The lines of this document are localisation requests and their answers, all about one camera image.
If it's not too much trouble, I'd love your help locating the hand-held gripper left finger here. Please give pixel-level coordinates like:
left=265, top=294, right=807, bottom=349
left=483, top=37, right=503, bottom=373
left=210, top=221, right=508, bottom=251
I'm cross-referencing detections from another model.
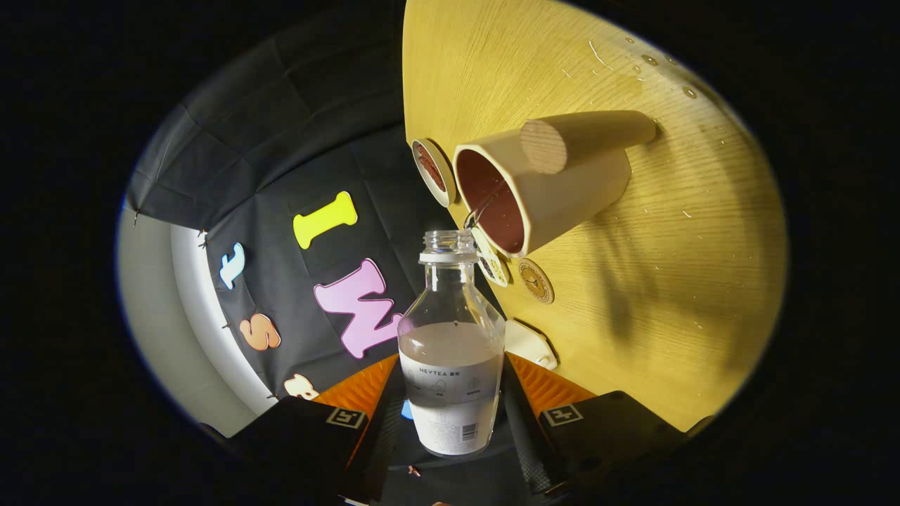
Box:
left=229, top=353, right=405, bottom=503

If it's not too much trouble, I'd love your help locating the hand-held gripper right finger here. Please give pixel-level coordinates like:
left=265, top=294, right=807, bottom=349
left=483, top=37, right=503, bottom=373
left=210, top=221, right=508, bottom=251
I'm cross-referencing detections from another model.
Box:
left=501, top=353, right=693, bottom=496

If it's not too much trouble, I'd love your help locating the clear juice bottle white label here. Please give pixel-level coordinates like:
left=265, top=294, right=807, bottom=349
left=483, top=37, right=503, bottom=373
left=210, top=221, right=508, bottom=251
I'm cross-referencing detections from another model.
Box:
left=397, top=229, right=507, bottom=458

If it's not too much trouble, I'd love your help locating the round cork coaster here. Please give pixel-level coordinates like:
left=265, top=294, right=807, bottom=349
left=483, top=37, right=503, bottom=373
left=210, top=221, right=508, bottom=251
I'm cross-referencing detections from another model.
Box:
left=518, top=258, right=555, bottom=305

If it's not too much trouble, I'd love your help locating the beige cup with wooden handle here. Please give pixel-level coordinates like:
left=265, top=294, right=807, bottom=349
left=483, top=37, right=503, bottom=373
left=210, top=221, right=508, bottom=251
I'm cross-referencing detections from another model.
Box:
left=454, top=110, right=658, bottom=258

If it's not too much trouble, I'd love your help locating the small white square dish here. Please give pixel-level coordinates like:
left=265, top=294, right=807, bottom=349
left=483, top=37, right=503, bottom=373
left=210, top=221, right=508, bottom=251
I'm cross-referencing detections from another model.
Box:
left=470, top=226, right=510, bottom=287

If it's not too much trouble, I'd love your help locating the wooden table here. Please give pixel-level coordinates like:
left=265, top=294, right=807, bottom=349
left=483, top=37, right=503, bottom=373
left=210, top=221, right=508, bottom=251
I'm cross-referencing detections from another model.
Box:
left=402, top=0, right=788, bottom=433

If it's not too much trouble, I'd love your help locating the round white plate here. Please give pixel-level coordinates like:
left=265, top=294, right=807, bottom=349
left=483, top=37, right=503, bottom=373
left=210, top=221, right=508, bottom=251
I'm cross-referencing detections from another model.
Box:
left=411, top=138, right=458, bottom=208

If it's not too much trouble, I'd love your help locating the red sausage piece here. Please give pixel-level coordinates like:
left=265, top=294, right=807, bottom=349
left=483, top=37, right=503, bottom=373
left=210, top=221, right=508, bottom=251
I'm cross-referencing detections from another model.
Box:
left=418, top=144, right=447, bottom=192

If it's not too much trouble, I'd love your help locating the black backdrop cloth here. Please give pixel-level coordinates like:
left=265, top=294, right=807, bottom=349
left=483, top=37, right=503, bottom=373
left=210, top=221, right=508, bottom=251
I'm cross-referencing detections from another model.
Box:
left=125, top=14, right=507, bottom=506

